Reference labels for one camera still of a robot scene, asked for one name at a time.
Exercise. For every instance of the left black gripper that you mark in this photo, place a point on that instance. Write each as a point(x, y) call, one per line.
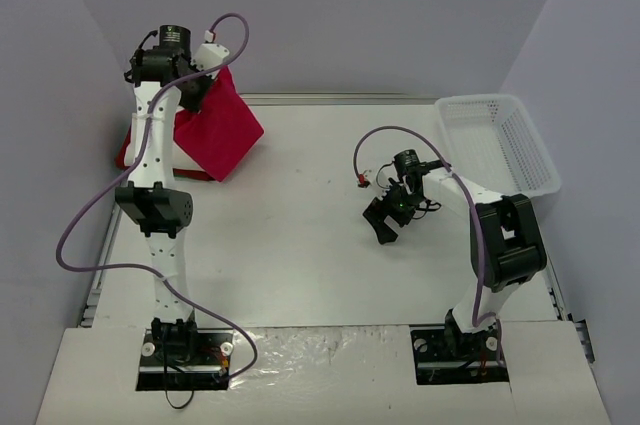
point(195, 92)

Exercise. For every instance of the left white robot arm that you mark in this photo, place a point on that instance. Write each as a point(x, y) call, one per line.
point(149, 197)

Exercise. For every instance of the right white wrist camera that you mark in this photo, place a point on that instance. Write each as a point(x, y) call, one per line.
point(368, 179)

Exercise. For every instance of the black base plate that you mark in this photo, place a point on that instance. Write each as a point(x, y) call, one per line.
point(436, 364)
point(204, 369)

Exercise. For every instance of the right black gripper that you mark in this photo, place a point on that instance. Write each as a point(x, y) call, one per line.
point(388, 214)

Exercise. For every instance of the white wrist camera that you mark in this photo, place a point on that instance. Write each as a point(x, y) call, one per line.
point(209, 55)
point(368, 179)

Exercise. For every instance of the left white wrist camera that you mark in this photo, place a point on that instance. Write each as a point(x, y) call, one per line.
point(209, 55)

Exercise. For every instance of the white plastic basket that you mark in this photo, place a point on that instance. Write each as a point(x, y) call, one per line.
point(492, 141)

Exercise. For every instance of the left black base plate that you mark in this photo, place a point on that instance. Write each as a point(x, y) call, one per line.
point(204, 369)

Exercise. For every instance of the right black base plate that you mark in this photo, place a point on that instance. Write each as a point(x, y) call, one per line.
point(436, 364)

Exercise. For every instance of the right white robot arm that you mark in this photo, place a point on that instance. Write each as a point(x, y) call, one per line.
point(506, 247)

